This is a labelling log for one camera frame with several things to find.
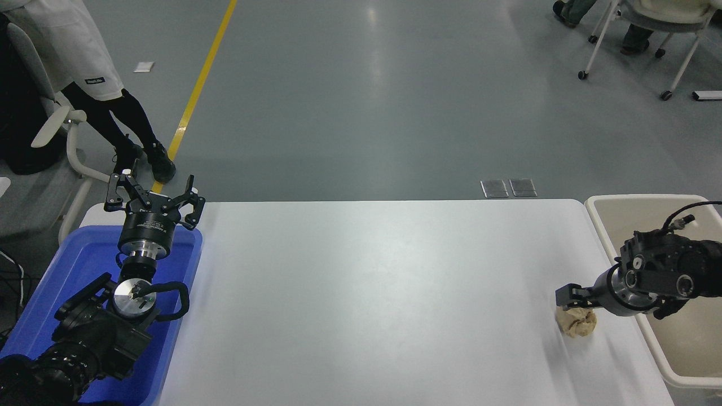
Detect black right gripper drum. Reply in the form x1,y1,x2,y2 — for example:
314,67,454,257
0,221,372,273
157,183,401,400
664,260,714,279
592,266,622,315

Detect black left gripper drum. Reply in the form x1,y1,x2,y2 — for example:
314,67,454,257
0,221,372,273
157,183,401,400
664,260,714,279
118,194,183,249

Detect tan paper ball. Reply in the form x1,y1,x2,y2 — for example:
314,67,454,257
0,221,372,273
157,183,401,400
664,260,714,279
556,306,597,339

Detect grey and white office chair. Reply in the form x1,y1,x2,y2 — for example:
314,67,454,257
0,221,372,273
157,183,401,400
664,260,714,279
0,23,116,246

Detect blue plastic tray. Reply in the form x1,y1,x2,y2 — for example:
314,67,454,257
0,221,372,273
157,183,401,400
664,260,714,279
0,226,204,406

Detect large pale bin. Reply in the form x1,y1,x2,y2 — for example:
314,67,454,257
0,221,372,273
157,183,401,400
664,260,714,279
585,195,722,390

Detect person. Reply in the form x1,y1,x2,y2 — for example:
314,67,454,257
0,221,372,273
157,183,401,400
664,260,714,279
552,0,722,56
0,0,177,184

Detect white wheeled chair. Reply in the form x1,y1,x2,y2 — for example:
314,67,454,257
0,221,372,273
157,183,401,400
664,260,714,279
576,0,722,102

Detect black cables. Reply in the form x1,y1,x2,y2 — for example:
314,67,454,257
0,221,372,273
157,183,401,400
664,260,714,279
0,251,27,339

